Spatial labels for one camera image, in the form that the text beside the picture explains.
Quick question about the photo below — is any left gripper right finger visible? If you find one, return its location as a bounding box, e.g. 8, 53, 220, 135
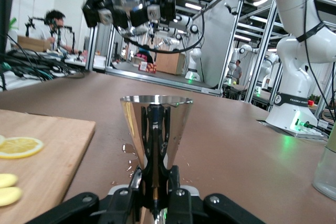
167, 165, 266, 224

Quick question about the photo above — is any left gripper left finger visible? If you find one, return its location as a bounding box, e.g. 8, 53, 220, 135
26, 166, 144, 224

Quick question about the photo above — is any small clear glass cup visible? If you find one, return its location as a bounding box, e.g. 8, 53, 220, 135
108, 0, 160, 38

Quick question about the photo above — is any steel double jigger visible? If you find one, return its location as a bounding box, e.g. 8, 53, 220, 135
120, 94, 194, 224

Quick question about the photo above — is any red printed box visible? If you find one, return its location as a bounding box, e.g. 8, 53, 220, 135
138, 61, 158, 74

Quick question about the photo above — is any cardboard box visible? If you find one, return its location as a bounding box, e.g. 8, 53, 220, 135
155, 52, 186, 76
17, 35, 52, 52

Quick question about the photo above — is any seated dark haired person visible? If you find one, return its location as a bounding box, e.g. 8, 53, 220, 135
30, 9, 79, 54

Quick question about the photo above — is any brown table cover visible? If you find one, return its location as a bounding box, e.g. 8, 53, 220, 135
0, 71, 336, 224

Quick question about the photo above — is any wooden cutting board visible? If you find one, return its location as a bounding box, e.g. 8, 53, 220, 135
0, 108, 97, 224

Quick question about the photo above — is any white partition panel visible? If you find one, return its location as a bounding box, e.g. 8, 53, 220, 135
201, 6, 237, 90

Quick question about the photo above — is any yellow plastic knife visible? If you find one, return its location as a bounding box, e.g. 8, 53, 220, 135
0, 186, 23, 207

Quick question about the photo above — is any black monitor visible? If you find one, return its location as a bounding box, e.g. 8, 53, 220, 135
0, 0, 16, 56

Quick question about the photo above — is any standing person grey shirt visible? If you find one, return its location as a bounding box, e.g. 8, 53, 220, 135
234, 60, 243, 85

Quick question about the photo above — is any green sleeved glass bottle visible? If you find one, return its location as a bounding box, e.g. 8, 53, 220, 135
311, 123, 336, 201

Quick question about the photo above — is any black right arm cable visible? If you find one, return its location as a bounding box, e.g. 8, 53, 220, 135
103, 0, 206, 55

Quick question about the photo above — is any black cable bundle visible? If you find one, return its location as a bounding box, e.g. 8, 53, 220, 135
0, 49, 86, 90

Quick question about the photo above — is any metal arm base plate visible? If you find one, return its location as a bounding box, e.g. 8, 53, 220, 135
256, 119, 329, 138

